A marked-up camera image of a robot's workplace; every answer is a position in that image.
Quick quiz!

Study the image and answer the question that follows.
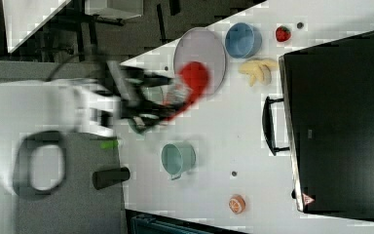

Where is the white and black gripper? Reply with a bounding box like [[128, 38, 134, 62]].
[[106, 60, 175, 119]]

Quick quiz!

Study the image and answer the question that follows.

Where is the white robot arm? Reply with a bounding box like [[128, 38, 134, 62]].
[[0, 60, 172, 200]]

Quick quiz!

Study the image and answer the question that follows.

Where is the black and steel toaster oven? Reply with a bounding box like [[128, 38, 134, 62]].
[[280, 30, 374, 221]]

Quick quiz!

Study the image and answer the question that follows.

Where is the lilac round plate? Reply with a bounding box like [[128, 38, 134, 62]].
[[173, 27, 227, 97]]

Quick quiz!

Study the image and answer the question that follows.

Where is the green perforated basket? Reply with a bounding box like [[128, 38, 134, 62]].
[[129, 87, 164, 135]]

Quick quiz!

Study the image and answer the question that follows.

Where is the blue bowl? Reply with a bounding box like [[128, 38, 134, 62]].
[[225, 22, 262, 59]]

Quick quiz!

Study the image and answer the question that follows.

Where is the green mug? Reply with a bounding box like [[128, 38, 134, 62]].
[[161, 141, 196, 180]]

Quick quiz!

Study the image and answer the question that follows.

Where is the yellow banana bunch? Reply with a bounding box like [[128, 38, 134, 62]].
[[239, 59, 279, 87]]

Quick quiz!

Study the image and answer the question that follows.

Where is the strawberry near blue bowl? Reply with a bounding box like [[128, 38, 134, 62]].
[[275, 25, 291, 42]]

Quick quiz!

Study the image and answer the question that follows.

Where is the orange slice toy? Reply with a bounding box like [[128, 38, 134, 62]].
[[229, 194, 245, 215]]

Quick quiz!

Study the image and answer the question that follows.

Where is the black cylinder post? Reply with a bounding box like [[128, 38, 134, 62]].
[[92, 167, 131, 190]]

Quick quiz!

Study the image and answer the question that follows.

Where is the black oven door handle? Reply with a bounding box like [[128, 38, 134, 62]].
[[262, 97, 290, 156]]

